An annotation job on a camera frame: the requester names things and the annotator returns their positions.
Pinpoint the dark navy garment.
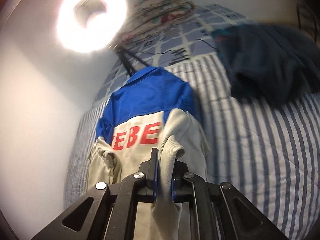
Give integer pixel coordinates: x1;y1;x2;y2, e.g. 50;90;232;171
212;24;319;107

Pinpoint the ring light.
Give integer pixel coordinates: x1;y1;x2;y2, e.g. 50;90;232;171
56;0;127;53

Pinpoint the folded floral quilt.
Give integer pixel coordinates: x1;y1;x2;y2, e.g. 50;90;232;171
111;0;196;49

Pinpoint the beige and blue work jacket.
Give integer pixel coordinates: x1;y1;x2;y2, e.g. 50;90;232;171
87;67;209;239

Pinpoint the blue checked bed sheet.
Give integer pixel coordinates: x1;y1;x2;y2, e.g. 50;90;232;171
96;4;252;101

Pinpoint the black tripod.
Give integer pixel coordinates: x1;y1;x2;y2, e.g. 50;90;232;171
114;47;150;77

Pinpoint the striped blue white mattress cover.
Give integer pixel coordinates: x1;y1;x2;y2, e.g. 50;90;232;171
63;55;320;240

